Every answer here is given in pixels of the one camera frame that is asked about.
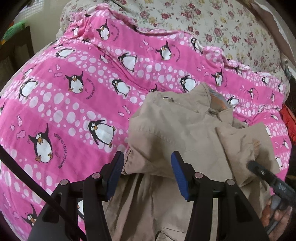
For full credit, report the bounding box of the beige zip jacket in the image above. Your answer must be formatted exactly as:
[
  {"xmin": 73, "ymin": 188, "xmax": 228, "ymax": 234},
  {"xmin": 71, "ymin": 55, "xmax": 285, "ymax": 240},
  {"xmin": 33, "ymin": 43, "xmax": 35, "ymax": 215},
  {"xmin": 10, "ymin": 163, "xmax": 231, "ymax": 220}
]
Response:
[{"xmin": 104, "ymin": 83, "xmax": 280, "ymax": 240}]

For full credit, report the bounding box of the right hand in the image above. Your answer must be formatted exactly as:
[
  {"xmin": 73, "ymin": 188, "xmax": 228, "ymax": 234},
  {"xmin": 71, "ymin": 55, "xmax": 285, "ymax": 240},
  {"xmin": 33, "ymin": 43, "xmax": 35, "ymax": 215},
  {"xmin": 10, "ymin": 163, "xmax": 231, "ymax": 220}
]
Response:
[{"xmin": 261, "ymin": 195, "xmax": 293, "ymax": 235}]

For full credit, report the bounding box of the red cushion at bedside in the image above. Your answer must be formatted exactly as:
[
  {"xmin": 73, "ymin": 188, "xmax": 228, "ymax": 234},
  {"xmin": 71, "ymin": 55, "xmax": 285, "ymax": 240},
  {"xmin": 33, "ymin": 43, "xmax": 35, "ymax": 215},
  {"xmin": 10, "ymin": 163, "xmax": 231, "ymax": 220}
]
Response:
[{"xmin": 280, "ymin": 104, "xmax": 296, "ymax": 144}]

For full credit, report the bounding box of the pink penguin blanket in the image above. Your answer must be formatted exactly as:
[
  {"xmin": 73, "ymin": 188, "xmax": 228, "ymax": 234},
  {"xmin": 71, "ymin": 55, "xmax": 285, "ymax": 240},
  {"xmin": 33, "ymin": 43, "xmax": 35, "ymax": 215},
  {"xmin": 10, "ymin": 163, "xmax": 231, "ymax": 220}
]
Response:
[{"xmin": 0, "ymin": 3, "xmax": 293, "ymax": 241}]

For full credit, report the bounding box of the dark wooden side cabinet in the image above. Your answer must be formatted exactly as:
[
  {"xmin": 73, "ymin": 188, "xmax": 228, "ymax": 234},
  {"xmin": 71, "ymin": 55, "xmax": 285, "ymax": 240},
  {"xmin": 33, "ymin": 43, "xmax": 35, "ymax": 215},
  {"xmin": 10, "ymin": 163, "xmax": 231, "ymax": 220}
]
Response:
[{"xmin": 0, "ymin": 25, "xmax": 35, "ymax": 91}]

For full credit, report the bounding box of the floral bed sheet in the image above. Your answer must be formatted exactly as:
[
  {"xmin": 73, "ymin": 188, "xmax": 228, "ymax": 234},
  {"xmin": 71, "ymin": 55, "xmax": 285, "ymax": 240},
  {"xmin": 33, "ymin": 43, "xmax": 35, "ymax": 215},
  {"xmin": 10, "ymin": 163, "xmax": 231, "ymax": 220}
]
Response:
[{"xmin": 56, "ymin": 0, "xmax": 291, "ymax": 86}]

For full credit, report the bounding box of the green plastic basket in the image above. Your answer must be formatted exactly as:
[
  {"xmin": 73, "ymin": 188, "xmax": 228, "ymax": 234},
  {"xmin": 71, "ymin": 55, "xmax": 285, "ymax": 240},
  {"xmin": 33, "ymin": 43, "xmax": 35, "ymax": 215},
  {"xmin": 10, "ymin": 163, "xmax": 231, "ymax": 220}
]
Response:
[{"xmin": 1, "ymin": 21, "xmax": 25, "ymax": 41}]

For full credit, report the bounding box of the black cable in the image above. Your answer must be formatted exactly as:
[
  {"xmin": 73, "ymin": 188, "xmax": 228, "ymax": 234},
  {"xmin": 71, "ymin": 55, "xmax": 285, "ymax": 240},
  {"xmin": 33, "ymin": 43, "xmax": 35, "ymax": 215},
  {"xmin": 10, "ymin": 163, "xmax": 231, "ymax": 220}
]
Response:
[{"xmin": 0, "ymin": 146, "xmax": 87, "ymax": 241}]

